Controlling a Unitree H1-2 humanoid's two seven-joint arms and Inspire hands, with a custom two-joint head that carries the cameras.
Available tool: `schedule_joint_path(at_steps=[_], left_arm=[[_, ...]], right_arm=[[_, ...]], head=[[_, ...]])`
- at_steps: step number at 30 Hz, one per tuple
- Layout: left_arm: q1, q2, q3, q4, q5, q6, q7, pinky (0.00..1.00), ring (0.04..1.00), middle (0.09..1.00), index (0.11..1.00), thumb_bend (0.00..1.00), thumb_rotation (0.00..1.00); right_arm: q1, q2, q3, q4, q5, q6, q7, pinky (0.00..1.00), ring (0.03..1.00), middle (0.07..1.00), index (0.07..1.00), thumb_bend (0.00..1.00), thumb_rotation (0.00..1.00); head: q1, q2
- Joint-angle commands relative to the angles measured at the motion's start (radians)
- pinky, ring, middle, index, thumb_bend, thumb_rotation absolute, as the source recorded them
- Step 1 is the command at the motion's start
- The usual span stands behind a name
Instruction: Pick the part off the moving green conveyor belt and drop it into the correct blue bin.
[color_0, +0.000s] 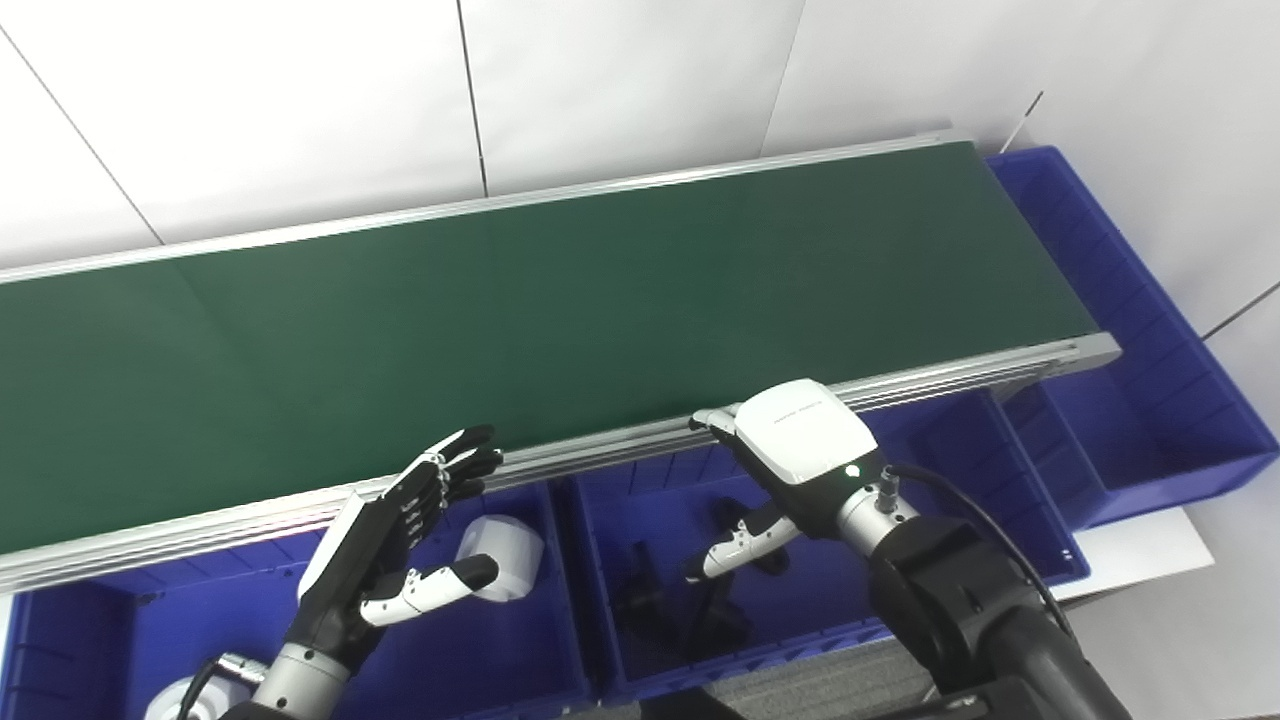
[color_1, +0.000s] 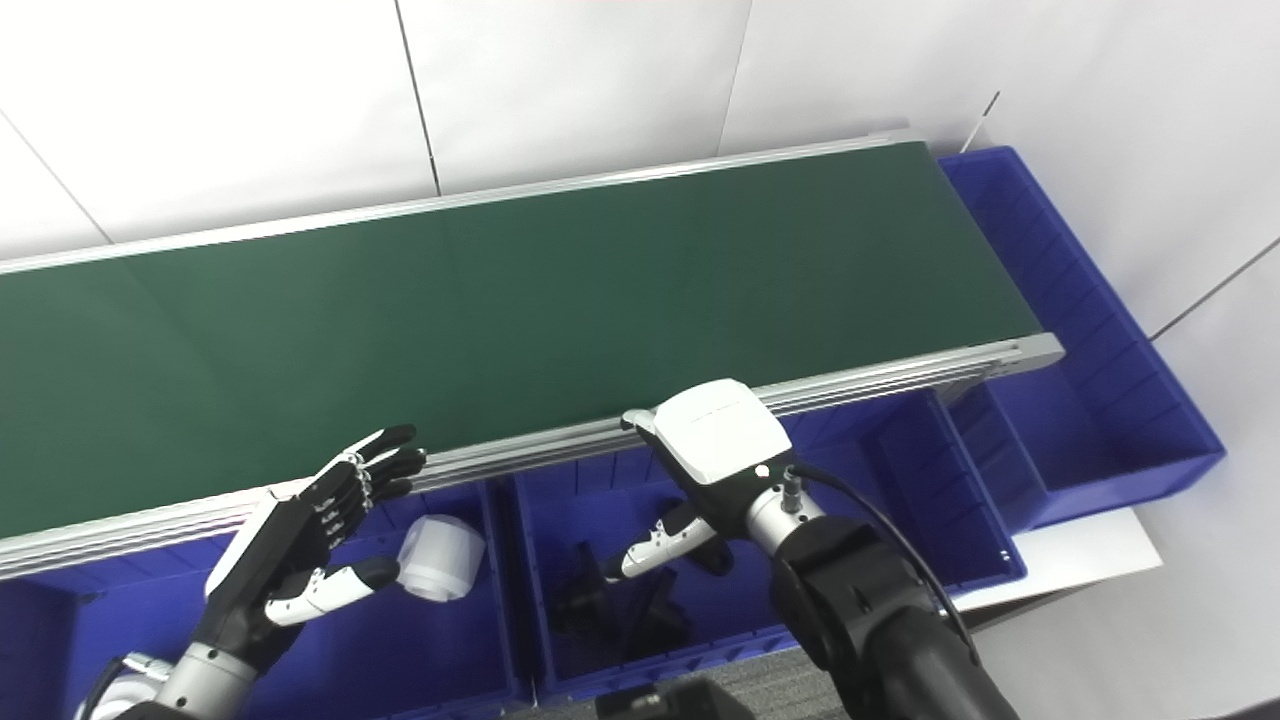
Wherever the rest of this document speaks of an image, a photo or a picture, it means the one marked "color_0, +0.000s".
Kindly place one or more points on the green conveyor belt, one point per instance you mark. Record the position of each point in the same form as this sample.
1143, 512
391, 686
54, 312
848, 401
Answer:
500, 330
950, 375

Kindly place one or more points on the blue plastic bin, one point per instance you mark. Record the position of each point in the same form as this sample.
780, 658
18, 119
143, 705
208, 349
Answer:
500, 650
830, 590
1150, 400

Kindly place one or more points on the white part with round hole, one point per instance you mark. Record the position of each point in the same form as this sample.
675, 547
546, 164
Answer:
165, 705

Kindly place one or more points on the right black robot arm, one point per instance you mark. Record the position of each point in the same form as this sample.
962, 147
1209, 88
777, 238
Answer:
960, 600

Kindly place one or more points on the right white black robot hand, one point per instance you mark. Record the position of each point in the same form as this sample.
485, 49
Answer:
805, 435

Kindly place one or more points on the thin white rod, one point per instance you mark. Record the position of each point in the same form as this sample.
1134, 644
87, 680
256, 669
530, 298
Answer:
1020, 122

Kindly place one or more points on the black machined part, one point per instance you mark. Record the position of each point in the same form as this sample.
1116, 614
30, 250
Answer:
718, 620

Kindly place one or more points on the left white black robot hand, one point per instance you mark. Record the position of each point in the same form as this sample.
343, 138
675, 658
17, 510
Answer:
360, 560

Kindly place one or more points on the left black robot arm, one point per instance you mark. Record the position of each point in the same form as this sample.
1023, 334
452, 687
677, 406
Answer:
295, 685

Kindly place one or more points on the black flange part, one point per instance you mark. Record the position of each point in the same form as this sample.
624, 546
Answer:
735, 520

